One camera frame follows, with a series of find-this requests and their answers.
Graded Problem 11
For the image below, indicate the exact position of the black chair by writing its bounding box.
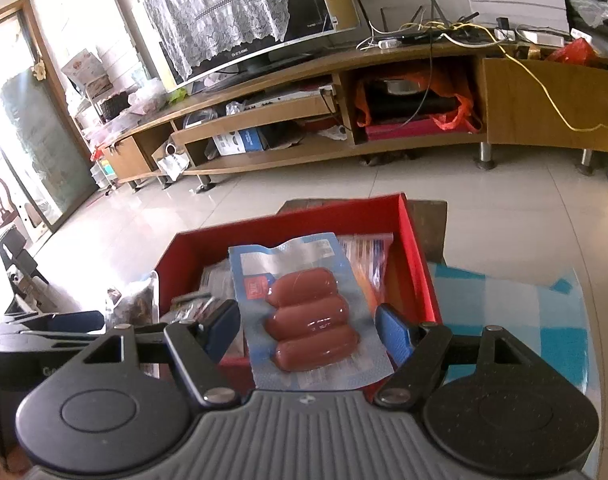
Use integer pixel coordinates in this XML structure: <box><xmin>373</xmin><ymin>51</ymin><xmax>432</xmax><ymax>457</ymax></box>
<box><xmin>0</xmin><ymin>224</ymin><xmax>50</xmax><ymax>311</ymax></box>

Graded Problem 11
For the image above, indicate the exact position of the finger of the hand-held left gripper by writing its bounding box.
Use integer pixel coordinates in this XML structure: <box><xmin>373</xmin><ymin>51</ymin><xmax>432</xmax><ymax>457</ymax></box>
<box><xmin>0</xmin><ymin>332</ymin><xmax>101</xmax><ymax>356</ymax></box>
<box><xmin>1</xmin><ymin>310</ymin><xmax>106</xmax><ymax>335</ymax></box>

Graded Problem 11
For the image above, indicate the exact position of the blue white box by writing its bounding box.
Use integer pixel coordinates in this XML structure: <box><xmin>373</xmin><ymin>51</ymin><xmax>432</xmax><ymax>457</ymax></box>
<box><xmin>212</xmin><ymin>127</ymin><xmax>266</xmax><ymax>157</ymax></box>

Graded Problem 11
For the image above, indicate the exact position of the crinkled clear snack packet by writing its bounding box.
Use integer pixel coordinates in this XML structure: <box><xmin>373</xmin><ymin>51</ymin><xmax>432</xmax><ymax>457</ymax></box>
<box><xmin>171</xmin><ymin>293</ymin><xmax>220</xmax><ymax>324</ymax></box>

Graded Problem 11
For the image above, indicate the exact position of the red cardboard box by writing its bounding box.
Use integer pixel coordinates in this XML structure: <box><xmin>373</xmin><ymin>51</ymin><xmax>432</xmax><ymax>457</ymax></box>
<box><xmin>155</xmin><ymin>193</ymin><xmax>444</xmax><ymax>367</ymax></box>

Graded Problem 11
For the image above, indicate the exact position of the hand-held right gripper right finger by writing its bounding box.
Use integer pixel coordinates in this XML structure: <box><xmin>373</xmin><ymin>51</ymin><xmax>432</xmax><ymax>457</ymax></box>
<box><xmin>373</xmin><ymin>303</ymin><xmax>529</xmax><ymax>407</ymax></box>

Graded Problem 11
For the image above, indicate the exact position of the blue sausage packet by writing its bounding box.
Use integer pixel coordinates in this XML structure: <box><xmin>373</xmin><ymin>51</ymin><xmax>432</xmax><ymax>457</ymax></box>
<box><xmin>228</xmin><ymin>232</ymin><xmax>396</xmax><ymax>392</ymax></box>

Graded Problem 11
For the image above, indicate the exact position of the blue white checkered tablecloth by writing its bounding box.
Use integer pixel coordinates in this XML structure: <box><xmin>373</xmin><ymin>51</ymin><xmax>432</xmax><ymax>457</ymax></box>
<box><xmin>426</xmin><ymin>261</ymin><xmax>588</xmax><ymax>396</ymax></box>

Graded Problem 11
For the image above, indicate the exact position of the silver media player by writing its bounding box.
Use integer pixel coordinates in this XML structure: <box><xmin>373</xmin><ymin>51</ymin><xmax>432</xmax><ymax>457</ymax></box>
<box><xmin>243</xmin><ymin>87</ymin><xmax>335</xmax><ymax>111</ymax></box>

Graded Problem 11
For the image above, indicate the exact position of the clear snack bag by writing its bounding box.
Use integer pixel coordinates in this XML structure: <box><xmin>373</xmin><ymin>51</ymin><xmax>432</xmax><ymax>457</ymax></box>
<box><xmin>105</xmin><ymin>270</ymin><xmax>161</xmax><ymax>334</ymax></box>

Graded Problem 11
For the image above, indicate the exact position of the white flat device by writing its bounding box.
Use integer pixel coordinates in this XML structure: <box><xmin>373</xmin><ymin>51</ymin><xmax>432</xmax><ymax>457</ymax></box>
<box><xmin>516</xmin><ymin>24</ymin><xmax>568</xmax><ymax>46</ymax></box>

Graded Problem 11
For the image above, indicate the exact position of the red flat case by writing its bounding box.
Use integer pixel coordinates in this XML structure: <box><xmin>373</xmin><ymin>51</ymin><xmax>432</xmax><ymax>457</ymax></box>
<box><xmin>364</xmin><ymin>118</ymin><xmax>488</xmax><ymax>144</ymax></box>

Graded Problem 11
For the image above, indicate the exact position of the white paper bag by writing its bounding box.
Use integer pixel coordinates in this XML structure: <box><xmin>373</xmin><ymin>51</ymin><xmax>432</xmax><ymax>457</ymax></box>
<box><xmin>155</xmin><ymin>142</ymin><xmax>191</xmax><ymax>184</ymax></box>

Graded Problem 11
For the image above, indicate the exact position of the orange plastic bag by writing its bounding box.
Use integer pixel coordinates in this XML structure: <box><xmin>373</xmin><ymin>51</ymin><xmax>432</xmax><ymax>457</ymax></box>
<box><xmin>353</xmin><ymin>72</ymin><xmax>485</xmax><ymax>131</ymax></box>

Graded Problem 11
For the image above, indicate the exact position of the glass sliding door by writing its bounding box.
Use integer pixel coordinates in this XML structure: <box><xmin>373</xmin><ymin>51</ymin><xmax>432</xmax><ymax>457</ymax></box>
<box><xmin>0</xmin><ymin>9</ymin><xmax>100</xmax><ymax>222</ymax></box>

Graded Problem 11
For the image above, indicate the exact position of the white plastic drawer cart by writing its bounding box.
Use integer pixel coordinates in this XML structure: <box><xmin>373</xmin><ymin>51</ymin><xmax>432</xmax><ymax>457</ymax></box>
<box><xmin>90</xmin><ymin>147</ymin><xmax>119</xmax><ymax>194</ymax></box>

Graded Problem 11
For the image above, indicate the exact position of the white lace cover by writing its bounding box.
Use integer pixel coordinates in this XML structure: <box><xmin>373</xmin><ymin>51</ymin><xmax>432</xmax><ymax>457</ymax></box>
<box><xmin>142</xmin><ymin>0</ymin><xmax>293</xmax><ymax>69</ymax></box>

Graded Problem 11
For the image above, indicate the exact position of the flat screen television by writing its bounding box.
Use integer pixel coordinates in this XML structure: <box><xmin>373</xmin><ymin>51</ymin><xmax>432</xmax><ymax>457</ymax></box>
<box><xmin>141</xmin><ymin>0</ymin><xmax>361</xmax><ymax>94</ymax></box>

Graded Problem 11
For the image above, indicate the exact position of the printed gift box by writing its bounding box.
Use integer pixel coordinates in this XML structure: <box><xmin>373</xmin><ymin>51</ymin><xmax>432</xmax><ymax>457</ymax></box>
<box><xmin>61</xmin><ymin>48</ymin><xmax>105</xmax><ymax>101</ymax></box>

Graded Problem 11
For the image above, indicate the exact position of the orange cracker packet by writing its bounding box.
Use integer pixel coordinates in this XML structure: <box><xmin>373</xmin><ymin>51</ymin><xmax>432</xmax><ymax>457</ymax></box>
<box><xmin>339</xmin><ymin>232</ymin><xmax>395</xmax><ymax>314</ymax></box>

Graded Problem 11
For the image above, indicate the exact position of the black router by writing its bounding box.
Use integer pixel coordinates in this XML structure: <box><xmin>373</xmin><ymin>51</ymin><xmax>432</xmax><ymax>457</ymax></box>
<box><xmin>378</xmin><ymin>0</ymin><xmax>480</xmax><ymax>44</ymax></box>

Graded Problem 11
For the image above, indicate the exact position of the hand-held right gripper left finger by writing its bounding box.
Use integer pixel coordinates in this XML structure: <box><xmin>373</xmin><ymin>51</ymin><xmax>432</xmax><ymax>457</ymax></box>
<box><xmin>82</xmin><ymin>298</ymin><xmax>241</xmax><ymax>407</ymax></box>

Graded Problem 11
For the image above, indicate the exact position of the yellow cable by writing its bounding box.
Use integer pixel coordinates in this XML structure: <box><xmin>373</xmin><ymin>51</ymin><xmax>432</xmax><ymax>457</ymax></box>
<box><xmin>376</xmin><ymin>0</ymin><xmax>608</xmax><ymax>132</ymax></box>

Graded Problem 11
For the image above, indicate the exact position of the wooden TV cabinet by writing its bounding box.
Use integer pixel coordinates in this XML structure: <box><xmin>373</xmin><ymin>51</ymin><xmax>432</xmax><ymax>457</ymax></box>
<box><xmin>96</xmin><ymin>42</ymin><xmax>608</xmax><ymax>191</ymax></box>

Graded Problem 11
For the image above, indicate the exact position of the red plastic bag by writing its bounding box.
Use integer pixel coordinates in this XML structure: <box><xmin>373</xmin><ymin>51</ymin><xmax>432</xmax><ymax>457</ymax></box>
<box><xmin>553</xmin><ymin>37</ymin><xmax>608</xmax><ymax>64</ymax></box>

